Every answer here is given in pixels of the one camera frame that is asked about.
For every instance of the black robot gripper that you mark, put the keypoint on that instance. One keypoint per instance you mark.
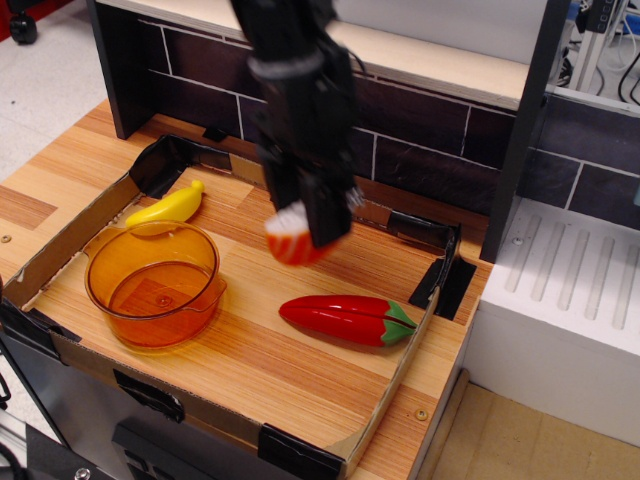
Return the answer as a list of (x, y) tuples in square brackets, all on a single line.
[(304, 145)]

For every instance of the orange transparent plastic pot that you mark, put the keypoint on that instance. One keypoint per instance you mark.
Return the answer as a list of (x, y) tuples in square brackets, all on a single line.
[(157, 284)]

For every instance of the yellow toy banana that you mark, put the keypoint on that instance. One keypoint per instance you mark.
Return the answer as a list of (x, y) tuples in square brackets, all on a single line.
[(178, 206)]

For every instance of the aluminium frame with cables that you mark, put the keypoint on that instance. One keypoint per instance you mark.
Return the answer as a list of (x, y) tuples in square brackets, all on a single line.
[(597, 55)]

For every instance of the white toy sink drainboard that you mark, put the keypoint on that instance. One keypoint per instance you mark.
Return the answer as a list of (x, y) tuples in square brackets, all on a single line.
[(557, 326)]

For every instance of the dark tile backsplash shelf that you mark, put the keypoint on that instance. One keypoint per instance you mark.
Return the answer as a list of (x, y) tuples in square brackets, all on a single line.
[(411, 140)]

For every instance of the cardboard fence with black tape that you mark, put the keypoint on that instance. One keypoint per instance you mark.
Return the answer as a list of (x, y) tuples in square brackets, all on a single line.
[(251, 397)]

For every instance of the red toy chili pepper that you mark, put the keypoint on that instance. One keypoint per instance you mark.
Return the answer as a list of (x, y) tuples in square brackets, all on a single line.
[(364, 320)]

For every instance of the black caster wheel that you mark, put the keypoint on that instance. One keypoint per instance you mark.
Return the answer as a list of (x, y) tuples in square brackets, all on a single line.
[(22, 26)]

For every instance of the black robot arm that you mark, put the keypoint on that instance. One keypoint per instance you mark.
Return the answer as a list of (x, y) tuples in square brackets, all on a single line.
[(279, 30)]

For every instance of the orange white toy sushi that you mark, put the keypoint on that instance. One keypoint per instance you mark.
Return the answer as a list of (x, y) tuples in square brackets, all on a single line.
[(289, 240)]

